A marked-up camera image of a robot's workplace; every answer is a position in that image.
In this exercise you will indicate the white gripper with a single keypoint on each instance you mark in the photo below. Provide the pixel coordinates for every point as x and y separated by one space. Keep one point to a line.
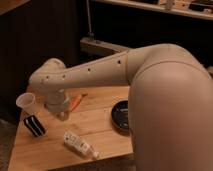
57 102

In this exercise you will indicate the black white striped eraser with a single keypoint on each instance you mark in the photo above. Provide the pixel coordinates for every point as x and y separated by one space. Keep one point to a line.
34 125

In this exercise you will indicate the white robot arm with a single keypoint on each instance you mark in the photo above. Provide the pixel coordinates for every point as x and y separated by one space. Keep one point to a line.
170 102

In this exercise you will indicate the orange marker pen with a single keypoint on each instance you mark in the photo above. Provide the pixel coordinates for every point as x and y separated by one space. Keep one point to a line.
75 101

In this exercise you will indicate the black round bowl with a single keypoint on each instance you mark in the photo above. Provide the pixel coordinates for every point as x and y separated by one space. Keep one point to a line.
119 116

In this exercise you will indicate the grey metal beam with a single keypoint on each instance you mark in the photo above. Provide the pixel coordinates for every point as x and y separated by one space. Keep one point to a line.
100 48

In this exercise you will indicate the wooden background shelf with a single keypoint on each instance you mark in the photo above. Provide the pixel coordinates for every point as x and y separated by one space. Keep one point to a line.
167 8

